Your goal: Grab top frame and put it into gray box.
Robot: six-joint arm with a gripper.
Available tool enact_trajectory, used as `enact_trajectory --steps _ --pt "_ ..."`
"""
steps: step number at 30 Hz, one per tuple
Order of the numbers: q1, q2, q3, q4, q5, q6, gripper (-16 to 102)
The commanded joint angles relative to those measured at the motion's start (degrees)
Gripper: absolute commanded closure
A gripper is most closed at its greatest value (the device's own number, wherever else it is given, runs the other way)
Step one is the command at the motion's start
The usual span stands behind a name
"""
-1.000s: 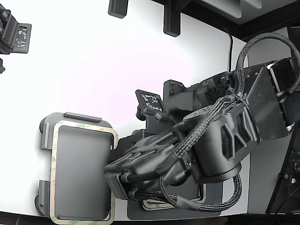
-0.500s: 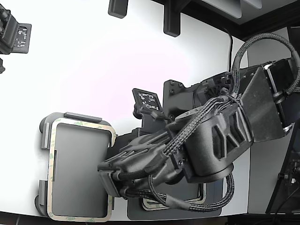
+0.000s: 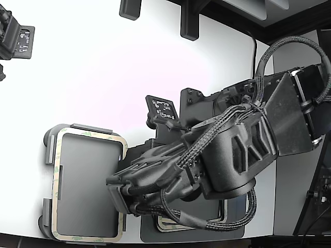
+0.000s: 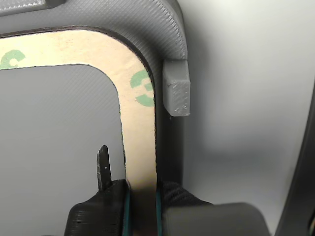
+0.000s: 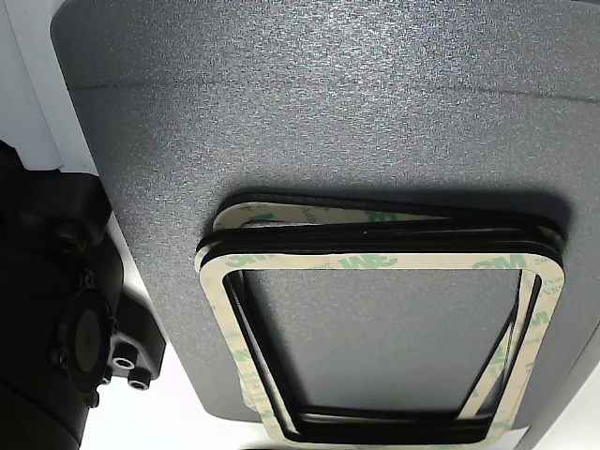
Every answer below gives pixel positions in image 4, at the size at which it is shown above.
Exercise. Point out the black foam frame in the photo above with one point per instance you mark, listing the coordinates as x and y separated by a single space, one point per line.
98 46

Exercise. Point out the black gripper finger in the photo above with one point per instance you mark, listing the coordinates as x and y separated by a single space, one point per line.
209 218
103 214

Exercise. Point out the gray 3D printed box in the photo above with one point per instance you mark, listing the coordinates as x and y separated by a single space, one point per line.
61 110

